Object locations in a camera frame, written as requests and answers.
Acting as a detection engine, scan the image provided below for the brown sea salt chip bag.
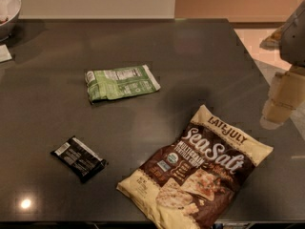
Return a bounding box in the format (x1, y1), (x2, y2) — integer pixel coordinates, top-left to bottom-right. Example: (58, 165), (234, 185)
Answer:
(117, 105), (273, 229)

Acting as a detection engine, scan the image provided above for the small black snack packet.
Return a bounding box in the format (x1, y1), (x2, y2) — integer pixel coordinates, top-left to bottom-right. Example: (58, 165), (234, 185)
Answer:
(51, 136), (108, 183)

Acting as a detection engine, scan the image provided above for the white paper card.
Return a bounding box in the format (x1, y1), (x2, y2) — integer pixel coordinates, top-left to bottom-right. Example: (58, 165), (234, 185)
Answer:
(0, 45), (12, 62)

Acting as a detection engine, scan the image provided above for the green jalapeno chip bag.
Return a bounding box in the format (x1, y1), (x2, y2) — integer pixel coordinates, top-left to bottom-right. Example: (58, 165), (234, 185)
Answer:
(85, 65), (160, 103)

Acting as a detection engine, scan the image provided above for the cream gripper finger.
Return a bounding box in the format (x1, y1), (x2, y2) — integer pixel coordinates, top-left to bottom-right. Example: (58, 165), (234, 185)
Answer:
(260, 66), (305, 130)

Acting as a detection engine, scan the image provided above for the silver metal bowl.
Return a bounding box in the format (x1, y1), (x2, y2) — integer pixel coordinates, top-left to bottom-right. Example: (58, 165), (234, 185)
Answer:
(0, 0), (22, 41)

